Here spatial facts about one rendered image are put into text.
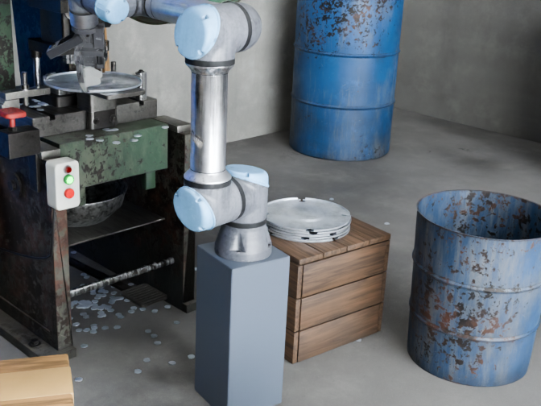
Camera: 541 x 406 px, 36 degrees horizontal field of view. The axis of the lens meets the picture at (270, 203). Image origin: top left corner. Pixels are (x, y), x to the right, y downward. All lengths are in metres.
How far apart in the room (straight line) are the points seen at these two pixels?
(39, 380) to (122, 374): 0.66
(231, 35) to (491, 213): 1.21
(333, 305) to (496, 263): 0.52
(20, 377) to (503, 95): 4.10
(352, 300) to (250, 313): 0.54
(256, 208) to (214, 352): 0.42
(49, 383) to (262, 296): 0.61
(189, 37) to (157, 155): 0.82
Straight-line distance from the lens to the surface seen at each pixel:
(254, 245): 2.11
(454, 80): 5.61
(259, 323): 2.20
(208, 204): 1.96
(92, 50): 2.34
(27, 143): 2.35
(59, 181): 2.32
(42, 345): 2.62
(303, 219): 2.58
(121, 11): 2.19
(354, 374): 2.54
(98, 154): 2.50
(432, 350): 2.55
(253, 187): 2.07
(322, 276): 2.48
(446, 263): 2.41
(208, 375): 2.33
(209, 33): 1.85
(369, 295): 2.67
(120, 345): 2.65
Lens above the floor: 1.32
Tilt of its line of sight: 20 degrees down
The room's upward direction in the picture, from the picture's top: 3 degrees clockwise
